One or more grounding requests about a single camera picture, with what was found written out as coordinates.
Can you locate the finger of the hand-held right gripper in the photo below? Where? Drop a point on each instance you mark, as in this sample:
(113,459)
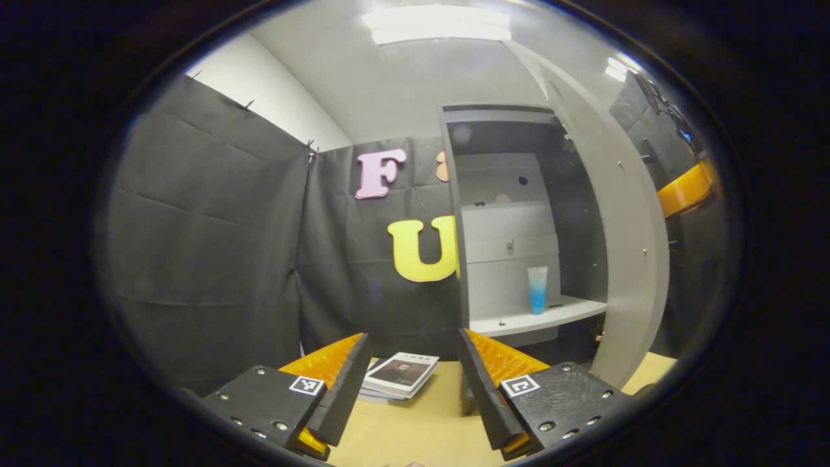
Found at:
(684,191)

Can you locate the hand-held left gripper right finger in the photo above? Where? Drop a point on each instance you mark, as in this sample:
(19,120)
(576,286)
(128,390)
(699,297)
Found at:
(483,389)

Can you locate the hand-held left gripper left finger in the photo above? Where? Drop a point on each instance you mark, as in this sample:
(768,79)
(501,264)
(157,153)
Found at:
(347,389)

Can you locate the blue and white bottle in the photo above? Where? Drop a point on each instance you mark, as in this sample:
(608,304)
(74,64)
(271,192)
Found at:
(537,298)

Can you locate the white cabinet shelf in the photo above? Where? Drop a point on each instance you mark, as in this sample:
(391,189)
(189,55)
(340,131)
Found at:
(532,321)

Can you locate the white book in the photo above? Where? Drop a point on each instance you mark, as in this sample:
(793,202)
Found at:
(382,394)

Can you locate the book with dark cover photo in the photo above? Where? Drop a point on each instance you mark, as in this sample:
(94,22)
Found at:
(402,373)

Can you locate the small ceiling light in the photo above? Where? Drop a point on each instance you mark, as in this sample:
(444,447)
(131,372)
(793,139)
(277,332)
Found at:
(617,68)

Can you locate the black backdrop cloth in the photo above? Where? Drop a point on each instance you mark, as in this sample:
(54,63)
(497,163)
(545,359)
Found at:
(207,259)

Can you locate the large ceiling light panel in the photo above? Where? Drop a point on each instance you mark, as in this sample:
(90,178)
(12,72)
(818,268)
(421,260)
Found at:
(438,24)

